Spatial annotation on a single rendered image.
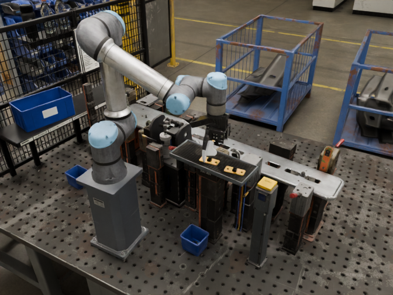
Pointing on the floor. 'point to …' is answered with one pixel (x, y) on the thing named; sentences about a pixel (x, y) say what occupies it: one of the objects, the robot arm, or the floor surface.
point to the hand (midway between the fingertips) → (210, 153)
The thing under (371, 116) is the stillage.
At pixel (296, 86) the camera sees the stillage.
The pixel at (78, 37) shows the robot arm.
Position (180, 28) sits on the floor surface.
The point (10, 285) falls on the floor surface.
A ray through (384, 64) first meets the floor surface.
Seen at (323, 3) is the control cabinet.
